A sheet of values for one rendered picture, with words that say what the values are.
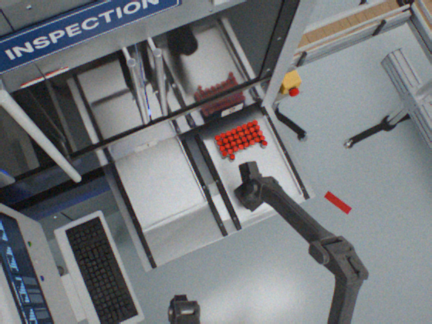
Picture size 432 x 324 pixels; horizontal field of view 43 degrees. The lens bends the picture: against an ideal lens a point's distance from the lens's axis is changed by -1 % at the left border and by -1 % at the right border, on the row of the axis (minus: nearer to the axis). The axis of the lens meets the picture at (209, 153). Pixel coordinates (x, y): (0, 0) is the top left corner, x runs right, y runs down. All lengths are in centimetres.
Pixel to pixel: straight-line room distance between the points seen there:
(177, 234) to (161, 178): 22
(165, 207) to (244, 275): 99
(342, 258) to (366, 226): 158
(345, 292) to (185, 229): 75
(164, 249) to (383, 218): 147
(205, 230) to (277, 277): 98
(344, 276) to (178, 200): 81
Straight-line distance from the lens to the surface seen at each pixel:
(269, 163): 211
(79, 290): 215
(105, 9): 107
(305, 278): 298
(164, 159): 210
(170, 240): 204
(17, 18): 102
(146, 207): 206
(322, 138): 313
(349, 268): 150
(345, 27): 233
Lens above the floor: 291
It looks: 75 degrees down
